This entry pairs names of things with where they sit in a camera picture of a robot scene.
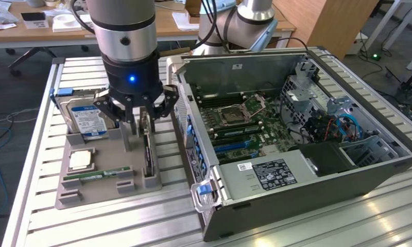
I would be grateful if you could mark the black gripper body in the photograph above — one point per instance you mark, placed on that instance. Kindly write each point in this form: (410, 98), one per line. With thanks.
(132, 69)

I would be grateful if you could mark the black Nvidia graphics card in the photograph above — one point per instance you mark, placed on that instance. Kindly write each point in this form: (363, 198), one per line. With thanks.
(148, 154)

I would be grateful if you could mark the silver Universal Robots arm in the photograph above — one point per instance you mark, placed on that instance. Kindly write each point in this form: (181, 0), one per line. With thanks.
(123, 25)

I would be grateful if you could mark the hard disk in blue carrier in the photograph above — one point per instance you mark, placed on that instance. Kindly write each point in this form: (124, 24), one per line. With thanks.
(81, 121)

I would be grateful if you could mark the CPU socket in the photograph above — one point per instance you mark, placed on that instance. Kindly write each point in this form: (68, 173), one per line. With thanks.
(233, 115)

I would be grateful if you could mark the grey parts rack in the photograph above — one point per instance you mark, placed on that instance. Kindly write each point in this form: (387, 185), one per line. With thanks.
(105, 159)

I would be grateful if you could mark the white labelled box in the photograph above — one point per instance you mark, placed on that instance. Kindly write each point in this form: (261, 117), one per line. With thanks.
(85, 23)

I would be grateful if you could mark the silver CPU chip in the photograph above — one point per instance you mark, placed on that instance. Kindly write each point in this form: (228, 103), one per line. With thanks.
(80, 160)

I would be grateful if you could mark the white paper stack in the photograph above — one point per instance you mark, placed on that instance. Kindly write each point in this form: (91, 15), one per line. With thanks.
(185, 21)

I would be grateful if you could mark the white flat block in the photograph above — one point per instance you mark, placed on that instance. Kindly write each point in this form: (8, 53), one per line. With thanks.
(67, 28)

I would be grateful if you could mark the metal socket cover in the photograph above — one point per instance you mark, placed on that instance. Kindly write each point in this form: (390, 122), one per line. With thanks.
(255, 104)

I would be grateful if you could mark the blue expansion slot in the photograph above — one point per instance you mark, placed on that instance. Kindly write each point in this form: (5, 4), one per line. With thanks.
(231, 146)

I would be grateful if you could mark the green RAM stick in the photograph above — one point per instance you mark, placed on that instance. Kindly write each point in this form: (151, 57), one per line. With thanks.
(96, 174)

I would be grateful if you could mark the white tape roll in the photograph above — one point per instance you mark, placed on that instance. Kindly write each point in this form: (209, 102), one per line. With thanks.
(65, 20)

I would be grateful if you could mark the brown cardboard box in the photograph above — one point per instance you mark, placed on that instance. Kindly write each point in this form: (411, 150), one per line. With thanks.
(193, 7)

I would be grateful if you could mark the green motherboard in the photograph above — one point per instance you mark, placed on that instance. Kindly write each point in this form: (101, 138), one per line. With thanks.
(277, 133)

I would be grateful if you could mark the black topped white box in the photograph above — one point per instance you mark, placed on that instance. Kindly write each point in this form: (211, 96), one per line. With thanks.
(33, 19)

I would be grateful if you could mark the silver chipset heatsink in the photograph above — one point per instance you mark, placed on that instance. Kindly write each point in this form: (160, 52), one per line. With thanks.
(271, 150)

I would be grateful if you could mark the wooden office desk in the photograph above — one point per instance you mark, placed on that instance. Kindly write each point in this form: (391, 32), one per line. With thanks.
(20, 34)

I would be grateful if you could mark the blue case release latch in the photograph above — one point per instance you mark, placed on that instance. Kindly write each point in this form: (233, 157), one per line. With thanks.
(203, 190)

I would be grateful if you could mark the grey power supply unit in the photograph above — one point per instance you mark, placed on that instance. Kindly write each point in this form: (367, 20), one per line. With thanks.
(236, 180)

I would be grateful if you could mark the grey cup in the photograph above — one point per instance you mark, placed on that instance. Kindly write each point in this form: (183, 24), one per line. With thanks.
(36, 3)

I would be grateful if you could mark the red and white card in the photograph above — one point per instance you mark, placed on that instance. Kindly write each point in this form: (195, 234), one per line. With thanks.
(3, 26)

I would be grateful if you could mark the clear plastic bag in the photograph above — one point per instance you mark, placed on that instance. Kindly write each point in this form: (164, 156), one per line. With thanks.
(1, 13)

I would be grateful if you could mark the black plastic shroud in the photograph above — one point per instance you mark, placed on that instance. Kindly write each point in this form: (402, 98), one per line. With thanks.
(326, 157)

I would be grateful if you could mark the wooden cabinet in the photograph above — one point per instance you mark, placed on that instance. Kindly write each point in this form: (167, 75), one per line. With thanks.
(330, 25)

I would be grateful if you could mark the dark grey PC case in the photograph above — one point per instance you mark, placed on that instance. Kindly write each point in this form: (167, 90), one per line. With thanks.
(295, 211)

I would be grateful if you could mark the green indicator light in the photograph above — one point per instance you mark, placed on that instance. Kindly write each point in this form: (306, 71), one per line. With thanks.
(375, 56)

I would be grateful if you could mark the metal disk bay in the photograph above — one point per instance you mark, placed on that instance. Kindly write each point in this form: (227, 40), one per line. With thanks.
(380, 151)

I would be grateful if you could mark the white table frame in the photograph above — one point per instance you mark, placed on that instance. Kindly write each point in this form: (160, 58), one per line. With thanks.
(380, 23)

